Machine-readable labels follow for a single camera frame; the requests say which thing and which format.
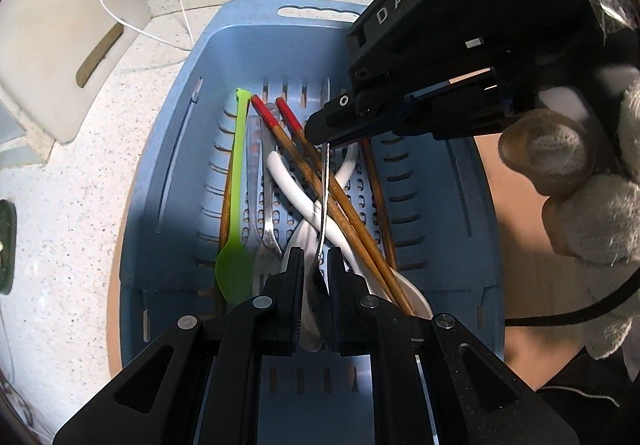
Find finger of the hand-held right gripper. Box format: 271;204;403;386
400;67;511;140
305;92;416;146

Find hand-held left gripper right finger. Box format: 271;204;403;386
326;247;581;445

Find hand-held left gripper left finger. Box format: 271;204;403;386
52;247;306;445

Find white plastic spoons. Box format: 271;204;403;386
284;142;362;277

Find metal spoon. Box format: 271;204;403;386
304;140;333;351

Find silver-grey fork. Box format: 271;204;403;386
245;115;284;267

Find white ceramic spoon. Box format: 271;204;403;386
266;150;435;323

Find red-tipped dark wooden chopstick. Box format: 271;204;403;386
218;165;236;251

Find green silicone spoon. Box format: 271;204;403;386
215;87;257;303

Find blue plastic basket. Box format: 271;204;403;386
107;0;506;376

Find person's right hand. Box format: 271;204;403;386
500;70;640;361

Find person's dark jacket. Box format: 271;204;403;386
535;340;640;445

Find steel pot lid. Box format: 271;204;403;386
0;200;18;296

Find white cutting board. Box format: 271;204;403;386
0;0;152;144

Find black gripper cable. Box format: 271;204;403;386
505;270;640;328

